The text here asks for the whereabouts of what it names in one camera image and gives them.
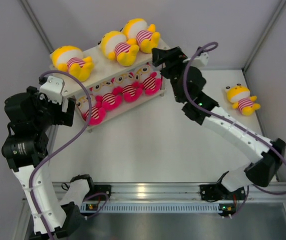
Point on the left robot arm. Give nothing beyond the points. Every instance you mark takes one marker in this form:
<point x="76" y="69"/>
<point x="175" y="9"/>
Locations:
<point x="31" y="114"/>

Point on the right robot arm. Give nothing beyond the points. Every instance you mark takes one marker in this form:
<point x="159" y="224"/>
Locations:
<point x="265" y="156"/>

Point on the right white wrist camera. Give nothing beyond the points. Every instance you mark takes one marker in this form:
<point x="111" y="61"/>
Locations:
<point x="201" y="60"/>

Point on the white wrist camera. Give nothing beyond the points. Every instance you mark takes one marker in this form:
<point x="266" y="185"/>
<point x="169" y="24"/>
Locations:
<point x="51" y="90"/>
<point x="201" y="60"/>

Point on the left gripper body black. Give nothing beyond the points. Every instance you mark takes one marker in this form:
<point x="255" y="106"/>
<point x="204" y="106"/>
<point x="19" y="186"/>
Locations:
<point x="51" y="112"/>

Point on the pink plush shelf left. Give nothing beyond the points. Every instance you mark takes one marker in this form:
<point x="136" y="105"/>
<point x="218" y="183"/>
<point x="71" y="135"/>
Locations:
<point x="98" y="113"/>

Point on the left corner aluminium post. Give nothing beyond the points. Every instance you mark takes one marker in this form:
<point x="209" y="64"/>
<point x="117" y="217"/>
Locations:
<point x="28" y="10"/>

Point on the corner aluminium post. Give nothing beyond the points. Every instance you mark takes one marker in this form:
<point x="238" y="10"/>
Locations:
<point x="268" y="27"/>
<point x="28" y="10"/>

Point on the yellow frog plush front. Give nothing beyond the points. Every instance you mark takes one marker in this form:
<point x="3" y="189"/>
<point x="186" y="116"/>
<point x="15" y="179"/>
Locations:
<point x="70" y="59"/>

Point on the pink plush with glasses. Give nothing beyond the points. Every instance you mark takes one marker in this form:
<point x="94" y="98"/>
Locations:
<point x="126" y="86"/>

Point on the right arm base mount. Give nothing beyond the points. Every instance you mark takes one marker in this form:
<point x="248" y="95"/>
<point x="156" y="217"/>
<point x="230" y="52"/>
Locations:
<point x="215" y="192"/>

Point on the white slotted cable duct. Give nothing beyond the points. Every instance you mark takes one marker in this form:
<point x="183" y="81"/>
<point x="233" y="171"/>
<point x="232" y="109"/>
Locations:
<point x="113" y="207"/>

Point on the right corner aluminium post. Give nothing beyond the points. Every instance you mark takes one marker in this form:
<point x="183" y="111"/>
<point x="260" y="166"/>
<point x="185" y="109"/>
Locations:
<point x="268" y="27"/>

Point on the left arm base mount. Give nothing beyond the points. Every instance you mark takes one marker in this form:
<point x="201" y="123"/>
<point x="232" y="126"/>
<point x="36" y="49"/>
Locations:
<point x="96" y="199"/>

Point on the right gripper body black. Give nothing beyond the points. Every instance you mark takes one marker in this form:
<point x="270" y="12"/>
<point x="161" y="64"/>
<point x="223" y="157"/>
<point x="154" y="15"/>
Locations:
<point x="175" y="72"/>

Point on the pink plush shelf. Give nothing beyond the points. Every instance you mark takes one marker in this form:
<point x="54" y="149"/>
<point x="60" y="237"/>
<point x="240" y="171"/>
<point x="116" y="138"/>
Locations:
<point x="103" y="93"/>
<point x="98" y="113"/>

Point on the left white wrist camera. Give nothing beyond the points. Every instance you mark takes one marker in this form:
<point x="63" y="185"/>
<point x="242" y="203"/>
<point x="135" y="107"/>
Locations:
<point x="51" y="90"/>

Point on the yellow plush on shelf top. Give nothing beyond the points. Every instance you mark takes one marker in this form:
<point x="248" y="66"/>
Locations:
<point x="143" y="34"/>

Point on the aluminium front rail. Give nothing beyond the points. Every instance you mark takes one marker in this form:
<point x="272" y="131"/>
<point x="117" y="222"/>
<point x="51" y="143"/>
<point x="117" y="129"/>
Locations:
<point x="184" y="192"/>

